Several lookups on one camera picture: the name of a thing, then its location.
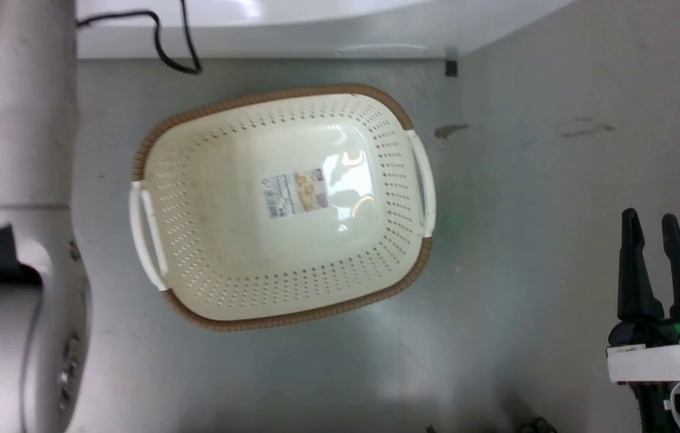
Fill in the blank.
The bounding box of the cream laundry basket brown rim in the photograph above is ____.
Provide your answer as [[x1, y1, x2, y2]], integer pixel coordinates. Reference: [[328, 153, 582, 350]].
[[128, 83, 437, 333]]

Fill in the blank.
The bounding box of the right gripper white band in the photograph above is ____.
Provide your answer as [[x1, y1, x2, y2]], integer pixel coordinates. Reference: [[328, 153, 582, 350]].
[[606, 208, 680, 433]]

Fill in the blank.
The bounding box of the thin black cable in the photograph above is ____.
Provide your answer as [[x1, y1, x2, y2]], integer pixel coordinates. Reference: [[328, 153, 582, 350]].
[[76, 0, 203, 75]]

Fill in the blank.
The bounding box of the white washing machine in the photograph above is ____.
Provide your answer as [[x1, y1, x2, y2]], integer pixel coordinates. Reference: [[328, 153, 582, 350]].
[[75, 0, 576, 60]]

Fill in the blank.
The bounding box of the printed paper label sticker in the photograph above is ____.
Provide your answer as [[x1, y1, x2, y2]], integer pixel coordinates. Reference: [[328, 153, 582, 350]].
[[262, 170, 330, 220]]

